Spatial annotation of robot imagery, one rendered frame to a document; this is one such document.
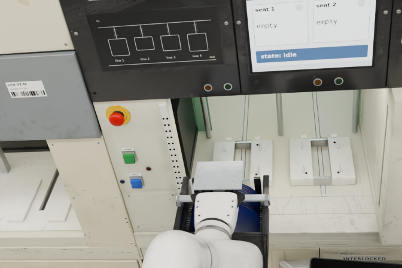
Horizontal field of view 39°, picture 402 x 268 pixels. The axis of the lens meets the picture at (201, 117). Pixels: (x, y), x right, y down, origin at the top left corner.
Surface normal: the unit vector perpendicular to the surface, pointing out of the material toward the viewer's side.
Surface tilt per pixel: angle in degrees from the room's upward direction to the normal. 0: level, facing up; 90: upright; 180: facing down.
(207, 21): 90
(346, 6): 90
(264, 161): 0
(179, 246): 32
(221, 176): 1
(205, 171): 1
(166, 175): 90
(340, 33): 90
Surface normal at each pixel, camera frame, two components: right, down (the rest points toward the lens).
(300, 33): -0.10, 0.63
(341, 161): -0.13, -0.78
